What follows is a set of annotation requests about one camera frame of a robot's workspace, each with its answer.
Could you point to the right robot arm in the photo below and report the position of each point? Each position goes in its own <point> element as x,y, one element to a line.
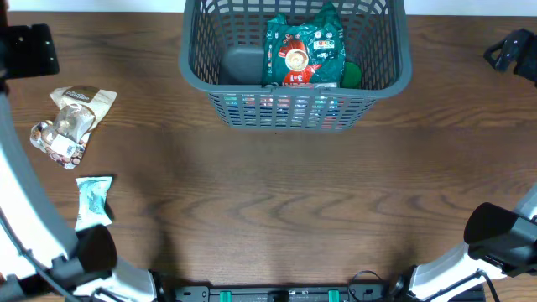
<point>497,243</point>

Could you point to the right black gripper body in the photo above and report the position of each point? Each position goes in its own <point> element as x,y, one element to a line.
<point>528,66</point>

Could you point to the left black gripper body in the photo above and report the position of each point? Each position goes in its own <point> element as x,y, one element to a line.
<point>28,55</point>

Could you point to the grey plastic mesh basket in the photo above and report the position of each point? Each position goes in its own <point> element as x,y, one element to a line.
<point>222,47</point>

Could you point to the black aluminium rail base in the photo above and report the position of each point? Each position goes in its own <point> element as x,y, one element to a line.
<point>357,290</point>

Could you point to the Kleenex tissue multipack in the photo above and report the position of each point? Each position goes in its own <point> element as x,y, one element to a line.
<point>304,106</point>

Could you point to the green Nescafe coffee bag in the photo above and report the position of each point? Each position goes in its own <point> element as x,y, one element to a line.
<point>311,53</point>

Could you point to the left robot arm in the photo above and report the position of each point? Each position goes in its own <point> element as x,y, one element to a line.
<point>41,254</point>

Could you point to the small green packet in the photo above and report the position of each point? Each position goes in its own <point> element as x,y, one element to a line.
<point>352,76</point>

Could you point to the Pantree cookie pouch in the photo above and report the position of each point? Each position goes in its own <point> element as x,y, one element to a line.
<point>65,139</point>

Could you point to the small white-green sachet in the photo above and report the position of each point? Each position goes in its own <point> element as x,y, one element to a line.
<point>92,202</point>

